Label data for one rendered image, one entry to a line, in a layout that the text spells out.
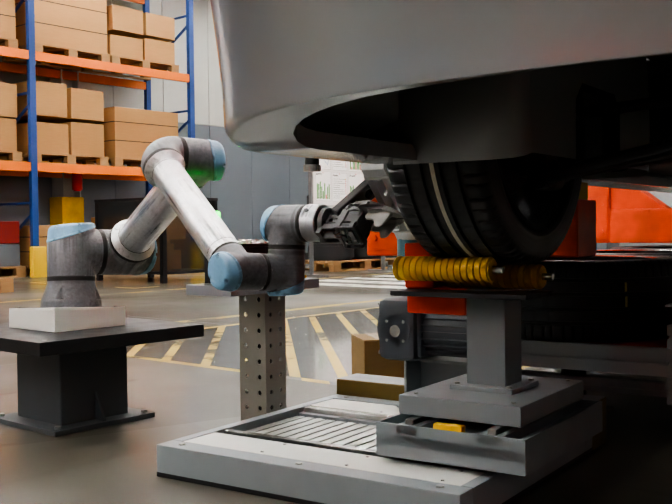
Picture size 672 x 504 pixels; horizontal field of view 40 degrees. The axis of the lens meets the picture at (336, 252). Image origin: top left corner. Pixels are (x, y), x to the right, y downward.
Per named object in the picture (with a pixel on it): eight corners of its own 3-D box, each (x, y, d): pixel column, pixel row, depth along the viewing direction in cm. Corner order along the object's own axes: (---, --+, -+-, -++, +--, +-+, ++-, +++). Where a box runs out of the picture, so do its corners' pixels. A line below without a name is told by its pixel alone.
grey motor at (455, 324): (510, 427, 244) (509, 294, 243) (373, 411, 267) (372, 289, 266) (536, 415, 259) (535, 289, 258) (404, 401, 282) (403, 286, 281)
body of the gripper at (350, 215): (367, 249, 213) (323, 249, 220) (380, 223, 218) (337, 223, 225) (354, 226, 209) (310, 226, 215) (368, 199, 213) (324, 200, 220)
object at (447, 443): (525, 481, 192) (525, 434, 191) (376, 459, 212) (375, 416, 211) (602, 435, 233) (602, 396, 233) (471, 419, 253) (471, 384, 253)
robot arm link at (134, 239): (88, 241, 315) (177, 122, 260) (137, 243, 325) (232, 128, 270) (94, 282, 309) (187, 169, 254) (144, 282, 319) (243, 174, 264)
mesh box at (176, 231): (161, 283, 1035) (160, 196, 1032) (94, 280, 1118) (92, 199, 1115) (220, 279, 1101) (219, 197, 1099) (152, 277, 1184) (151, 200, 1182)
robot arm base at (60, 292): (30, 308, 300) (30, 277, 301) (84, 307, 313) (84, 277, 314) (56, 307, 286) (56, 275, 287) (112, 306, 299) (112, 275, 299)
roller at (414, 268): (498, 283, 205) (498, 257, 205) (383, 280, 221) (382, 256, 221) (508, 282, 210) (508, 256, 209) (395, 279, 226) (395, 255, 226)
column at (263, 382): (266, 432, 278) (264, 292, 277) (240, 428, 283) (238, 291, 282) (286, 426, 286) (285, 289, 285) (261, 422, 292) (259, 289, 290)
